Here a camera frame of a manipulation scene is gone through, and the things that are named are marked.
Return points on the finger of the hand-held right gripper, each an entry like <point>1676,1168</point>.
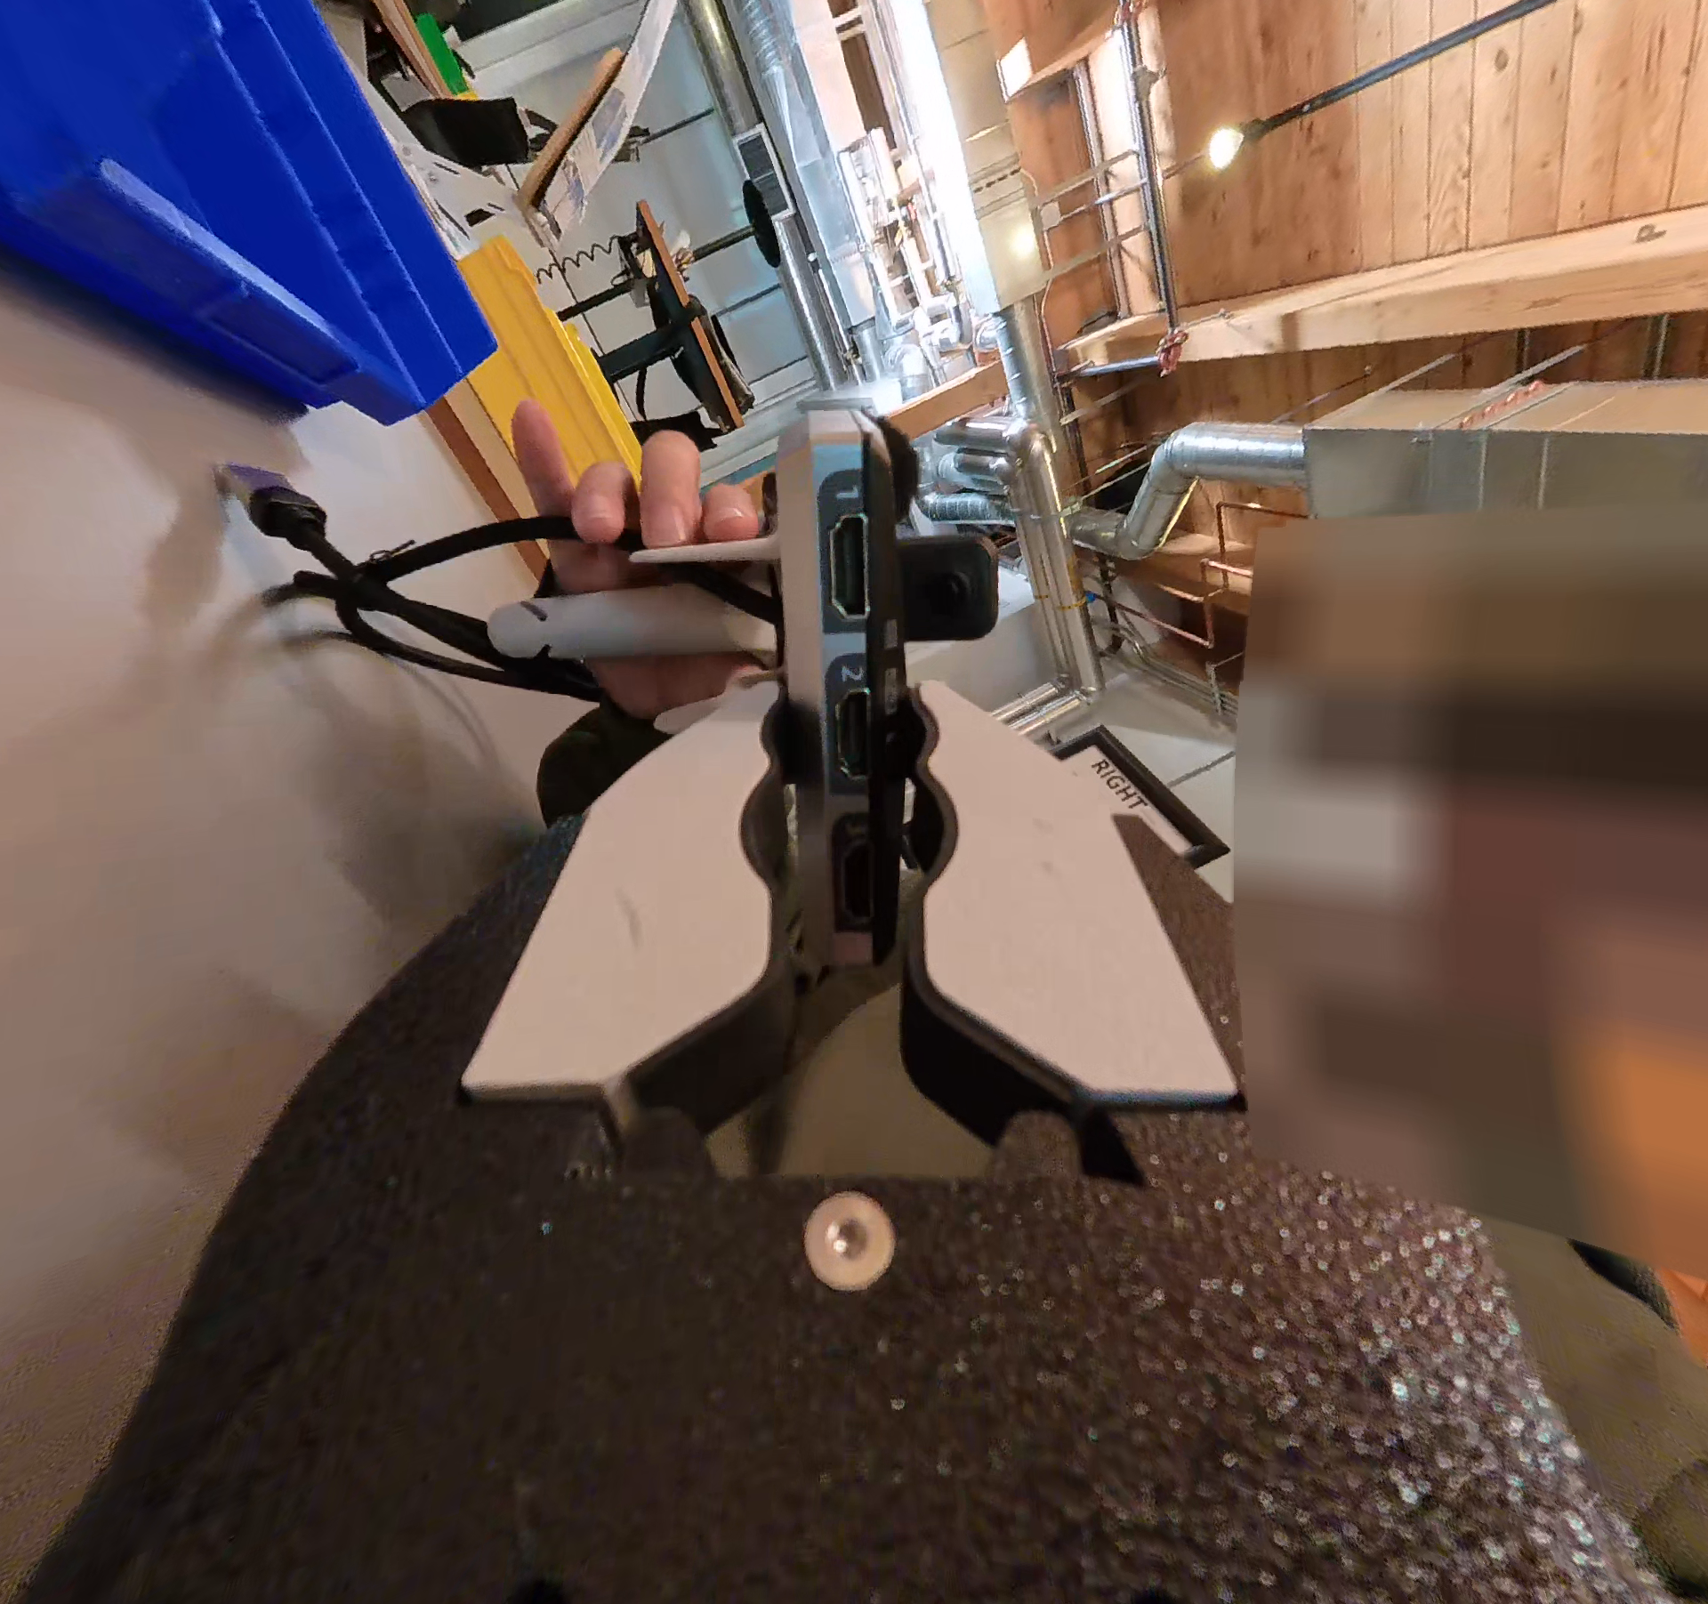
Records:
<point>615,627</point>
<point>705,550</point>

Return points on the wooden table with black legs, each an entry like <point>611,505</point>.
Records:
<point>681,308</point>

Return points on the long white board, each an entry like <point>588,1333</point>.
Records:
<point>626,70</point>

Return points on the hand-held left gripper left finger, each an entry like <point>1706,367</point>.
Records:
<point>641,922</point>

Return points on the yellow plastic bin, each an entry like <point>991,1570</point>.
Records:
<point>547,350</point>

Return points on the rectangular silver ventilation duct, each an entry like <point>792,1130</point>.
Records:
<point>1509,444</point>

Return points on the silver video switch hub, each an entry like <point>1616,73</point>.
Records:
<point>854,562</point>

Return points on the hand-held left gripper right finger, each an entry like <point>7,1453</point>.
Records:
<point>1053,936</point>

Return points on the ceiling lamp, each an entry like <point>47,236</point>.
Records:
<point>1222,144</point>

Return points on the person's right hand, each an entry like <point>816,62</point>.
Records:
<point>666,497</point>

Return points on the blue plastic bin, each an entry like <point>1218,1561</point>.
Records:
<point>201,136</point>

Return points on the round silver ventilation duct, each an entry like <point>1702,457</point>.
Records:
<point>1159,484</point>

